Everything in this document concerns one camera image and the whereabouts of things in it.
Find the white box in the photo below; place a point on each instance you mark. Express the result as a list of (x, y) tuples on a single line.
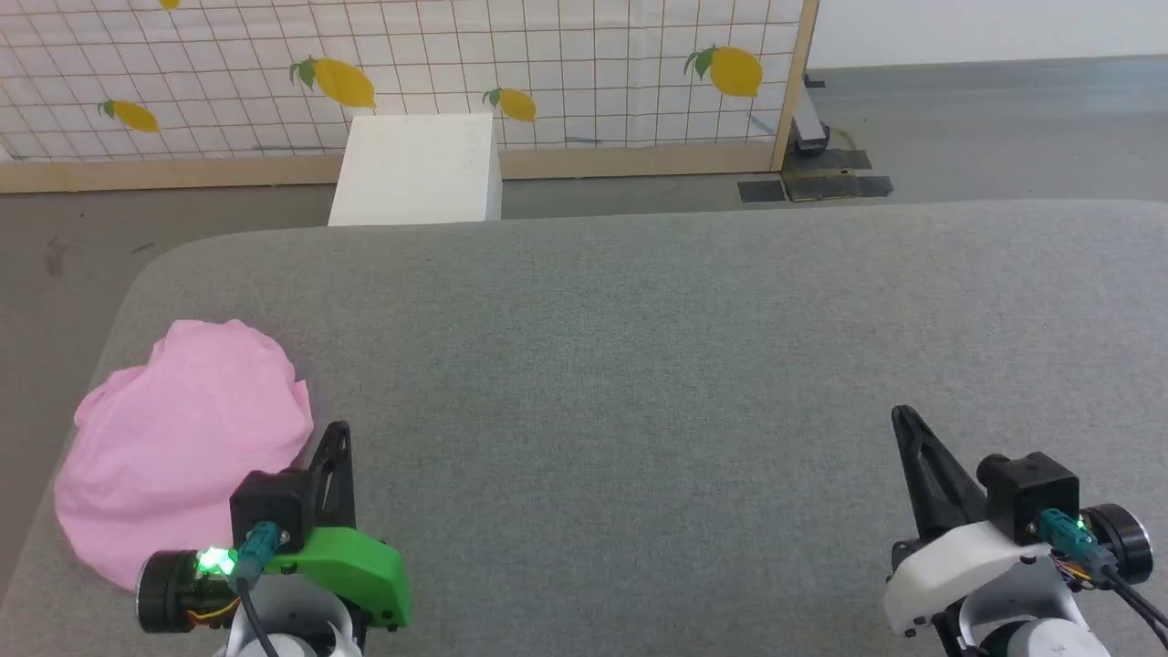
[(415, 169)]

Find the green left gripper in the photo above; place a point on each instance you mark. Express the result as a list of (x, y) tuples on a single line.
[(356, 566)]

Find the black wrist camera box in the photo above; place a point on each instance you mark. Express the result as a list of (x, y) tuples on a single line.
[(269, 506), (1027, 493)]

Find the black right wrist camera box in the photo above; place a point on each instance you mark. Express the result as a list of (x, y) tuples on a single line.
[(1027, 493)]

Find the lemon print partition screen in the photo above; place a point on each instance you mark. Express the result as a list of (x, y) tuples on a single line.
[(228, 73)]

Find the pink cloth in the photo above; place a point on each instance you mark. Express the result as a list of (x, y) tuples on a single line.
[(182, 438)]

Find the black floor tape patch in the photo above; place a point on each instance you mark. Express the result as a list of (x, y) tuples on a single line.
[(761, 191), (838, 186)]

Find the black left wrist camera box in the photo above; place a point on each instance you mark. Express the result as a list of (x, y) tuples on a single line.
[(269, 506)]

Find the grey fabric sofa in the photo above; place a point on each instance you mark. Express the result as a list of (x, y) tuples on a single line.
[(639, 365)]

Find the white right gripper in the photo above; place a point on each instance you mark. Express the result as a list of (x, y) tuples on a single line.
[(958, 561)]

